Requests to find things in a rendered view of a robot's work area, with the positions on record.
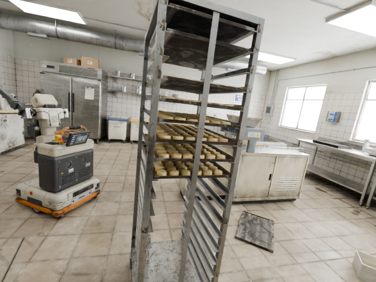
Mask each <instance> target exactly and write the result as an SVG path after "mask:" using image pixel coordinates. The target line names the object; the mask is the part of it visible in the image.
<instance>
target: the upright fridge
mask: <svg viewBox="0 0 376 282"><path fill-rule="evenodd" d="M40 68H41V71H42V72H40V87H41V89H43V90H44V92H45V93H46V94H47V95H53V96H54V98H55V99H56V101H57V103H59V104H62V107H63V108H65V109H68V110H69V111H68V116H69V117H64V118H63V119H60V124H61V126H59V127H56V130H57V131H61V130H62V129H63V128H65V127H68V126H84V127H85V128H86V129H87V131H90V135H89V137H88V139H97V144H98V140H99V139H101V138H102V139H103V137H104V135H105V134H106V108H107V73H106V72H105V71H104V70H102V69H98V68H91V67H84V66H79V65H72V64H65V63H58V62H51V61H46V60H40ZM86 87H89V88H94V99H93V100H91V99H86V98H85V92H86Z"/></svg>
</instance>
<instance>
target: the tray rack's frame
mask: <svg viewBox="0 0 376 282"><path fill-rule="evenodd" d="M170 3H173V4H177V5H179V6H183V7H186V8H190V9H192V10H196V11H199V12H203V13H206V14H209V15H212V16H213V18H212V23H211V31H210V40H209V48H208V57H207V62H206V70H205V78H204V87H203V95H202V101H201V109H200V117H199V126H198V134H197V140H196V148H195V157H194V165H193V170H192V178H191V187H190V195H189V204H188V209H187V217H186V225H185V234H184V242H183V241H182V240H181V239H173V240H168V241H159V242H151V243H152V248H149V255H150V260H151V262H150V264H148V271H149V278H147V282H198V280H197V278H196V275H195V273H194V269H193V268H192V265H191V262H190V259H189V257H188V255H187V249H188V245H189V236H190V228H191V220H192V213H193V207H194V200H195V191H196V183H197V179H198V170H199V162H200V155H201V146H202V141H203V134H204V125H205V117H206V109H207V104H208V96H209V88H210V80H211V76H212V67H213V59H214V51H215V43H216V38H217V31H218V22H219V18H223V19H225V20H229V21H232V22H236V23H238V24H242V25H245V26H249V27H255V26H257V25H258V31H257V33H255V34H254V35H253V39H252V45H251V47H253V46H254V47H255V49H254V53H253V54H250V58H249V62H248V67H251V72H250V74H246V81H245V87H246V86H248V89H247V93H243V97H242V104H241V105H244V106H245V107H244V111H240V114H239V121H238V123H241V129H237V133H236V140H237V141H238V146H237V147H234V150H233V157H235V162H234V163H231V169H230V173H232V174H233V175H232V179H230V180H228V186H227V188H229V189H230V191H229V195H226V196H225V203H226V204H227V209H226V210H223V215H222V217H223V218H224V224H221V225H220V231H221V233H222V238H218V245H219V247H220V249H219V252H216V254H215V257H216V258H217V260H218V261H217V264H216V265H214V267H213V270H214V272H215V277H214V278H212V279H211V282H218V278H219V272H220V266H221V262H222V256H223V250H224V244H225V238H226V234H227V228H228V222H229V216H230V213H231V206H232V200H233V194H234V188H235V185H236V178H237V172H238V166H239V160H240V157H241V150H242V144H243V139H244V135H245V129H246V122H247V117H248V111H249V107H250V101H251V95H252V89H253V83H254V79H255V73H256V67H257V61H258V57H259V51H260V45H261V39H262V33H263V29H264V23H265V19H264V18H261V17H257V16H254V15H251V14H249V13H245V12H242V11H239V10H236V9H234V8H230V7H227V6H224V5H222V4H219V3H215V2H212V1H209V0H168V5H170ZM166 11H167V0H156V2H155V5H154V9H153V12H152V15H151V19H150V22H149V25H148V28H147V32H146V35H145V40H146V41H150V39H151V37H152V34H153V31H154V29H155V27H156V25H157V28H156V42H155V50H154V65H153V79H152V94H151V108H150V116H149V130H148V145H147V159H146V167H145V182H144V196H143V211H142V225H141V233H140V247H139V262H138V272H137V254H136V245H135V247H133V248H131V252H129V260H130V262H131V277H132V282H143V281H144V268H145V256H146V248H147V235H148V222H149V209H150V202H151V189H152V176H153V163H154V150H155V143H156V130H157V116H158V104H159V91H160V84H161V70H162V57H163V44H164V37H165V24H166Z"/></svg>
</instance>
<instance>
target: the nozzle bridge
mask: <svg viewBox="0 0 376 282"><path fill-rule="evenodd" d="M228 129H229V128H228ZM228 129H227V128H226V127H220V131H223V132H225V136H227V137H230V138H232V135H234V136H236V133H234V132H233V133H232V132H231V131H228ZM228 134H231V136H230V135H228ZM264 135H265V130H263V129H259V128H247V127H246V129H245V135H244V139H243V140H248V143H247V149H246V152H247V153H254V152H255V148H256V143H257V140H260V141H263V140H264Z"/></svg>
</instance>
